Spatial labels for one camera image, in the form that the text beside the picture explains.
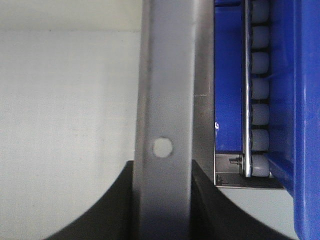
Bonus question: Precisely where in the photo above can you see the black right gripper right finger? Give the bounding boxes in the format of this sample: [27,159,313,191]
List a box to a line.
[190,160,289,240]

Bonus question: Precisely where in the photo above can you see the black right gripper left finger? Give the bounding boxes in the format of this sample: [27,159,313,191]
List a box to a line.
[47,160,139,240]

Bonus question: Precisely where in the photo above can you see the white plastic tote bin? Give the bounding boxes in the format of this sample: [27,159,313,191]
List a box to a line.
[0,0,202,240]

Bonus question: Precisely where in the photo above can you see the right side blue bin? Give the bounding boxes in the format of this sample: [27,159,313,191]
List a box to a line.
[267,0,320,240]

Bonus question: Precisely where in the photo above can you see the blue bin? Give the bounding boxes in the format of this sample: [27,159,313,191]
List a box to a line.
[214,0,243,152]
[267,0,320,240]

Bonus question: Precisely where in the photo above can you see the lower right blue bin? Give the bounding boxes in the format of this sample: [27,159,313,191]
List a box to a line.
[214,0,243,152]

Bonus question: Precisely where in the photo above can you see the grey roller conveyor track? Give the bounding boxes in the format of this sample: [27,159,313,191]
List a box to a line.
[242,0,270,178]

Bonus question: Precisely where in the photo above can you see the steel shelf frame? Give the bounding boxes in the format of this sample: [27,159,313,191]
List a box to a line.
[192,0,283,189]

